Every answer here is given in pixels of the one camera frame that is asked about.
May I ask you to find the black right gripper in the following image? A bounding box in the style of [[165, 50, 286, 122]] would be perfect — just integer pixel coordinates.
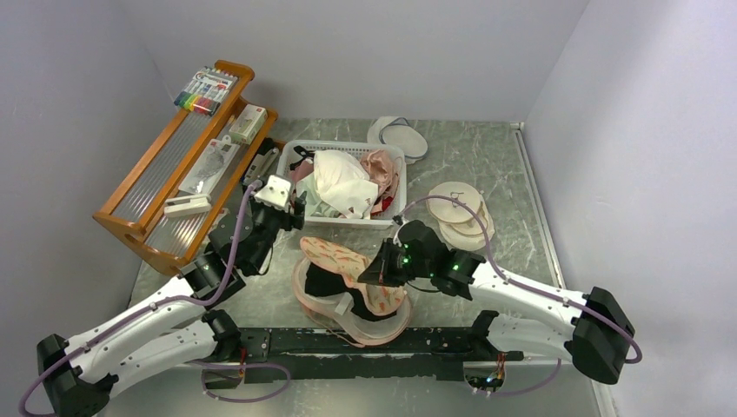
[[358, 237, 434, 288]]

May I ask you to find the floral peach mesh laundry bag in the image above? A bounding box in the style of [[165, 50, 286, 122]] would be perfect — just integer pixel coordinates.
[[291, 237, 412, 348]]

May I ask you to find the white plastic laundry basket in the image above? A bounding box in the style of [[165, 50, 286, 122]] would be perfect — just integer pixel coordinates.
[[276, 140, 408, 230]]

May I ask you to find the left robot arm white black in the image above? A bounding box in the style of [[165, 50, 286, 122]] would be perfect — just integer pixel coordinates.
[[37, 189, 305, 416]]

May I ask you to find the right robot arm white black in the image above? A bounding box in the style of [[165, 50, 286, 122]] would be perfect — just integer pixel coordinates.
[[358, 221, 635, 385]]

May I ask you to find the white cream bra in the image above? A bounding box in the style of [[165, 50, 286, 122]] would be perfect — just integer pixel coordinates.
[[313, 149, 378, 219]]

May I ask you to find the black bra inside bag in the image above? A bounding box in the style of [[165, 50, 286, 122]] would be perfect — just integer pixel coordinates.
[[305, 263, 405, 322]]

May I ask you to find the pink satin bra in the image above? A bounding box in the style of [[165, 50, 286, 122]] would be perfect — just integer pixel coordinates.
[[360, 149, 400, 200]]

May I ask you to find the white bag blue trim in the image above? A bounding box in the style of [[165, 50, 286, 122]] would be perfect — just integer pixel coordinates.
[[367, 116, 428, 164]]

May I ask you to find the light green garment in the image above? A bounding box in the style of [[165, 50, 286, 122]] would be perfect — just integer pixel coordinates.
[[295, 174, 340, 218]]

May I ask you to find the black stapler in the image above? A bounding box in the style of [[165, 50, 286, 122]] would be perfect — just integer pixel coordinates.
[[241, 137, 281, 188]]

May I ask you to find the clear plastic packet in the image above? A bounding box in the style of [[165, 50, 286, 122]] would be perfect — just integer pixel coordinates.
[[178, 135, 240, 195]]

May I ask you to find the white green small box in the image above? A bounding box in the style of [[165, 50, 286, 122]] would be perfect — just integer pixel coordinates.
[[229, 104, 268, 145]]

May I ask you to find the white clip tool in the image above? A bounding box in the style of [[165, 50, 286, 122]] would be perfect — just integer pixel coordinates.
[[163, 194, 211, 218]]

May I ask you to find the wooden tiered shelf rack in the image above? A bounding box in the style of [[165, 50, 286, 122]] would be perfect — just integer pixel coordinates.
[[93, 60, 278, 275]]

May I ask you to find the coloured marker pen pack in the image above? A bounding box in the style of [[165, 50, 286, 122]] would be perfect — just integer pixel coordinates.
[[173, 66, 238, 116]]

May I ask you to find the black bra strap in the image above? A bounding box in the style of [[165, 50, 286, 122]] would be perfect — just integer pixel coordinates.
[[289, 145, 316, 171]]

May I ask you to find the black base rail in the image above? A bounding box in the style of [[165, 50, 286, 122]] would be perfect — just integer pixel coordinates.
[[203, 327, 524, 389]]

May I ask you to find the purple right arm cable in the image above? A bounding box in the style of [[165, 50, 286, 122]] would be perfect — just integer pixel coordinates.
[[394, 194, 644, 398]]

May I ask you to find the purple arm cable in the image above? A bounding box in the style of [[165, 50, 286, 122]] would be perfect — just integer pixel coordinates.
[[394, 194, 644, 398], [17, 181, 265, 417]]

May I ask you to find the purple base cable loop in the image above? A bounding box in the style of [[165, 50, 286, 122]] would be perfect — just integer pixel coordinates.
[[196, 361, 293, 404]]

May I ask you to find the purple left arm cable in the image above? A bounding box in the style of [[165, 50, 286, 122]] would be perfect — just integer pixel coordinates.
[[17, 181, 265, 417]]

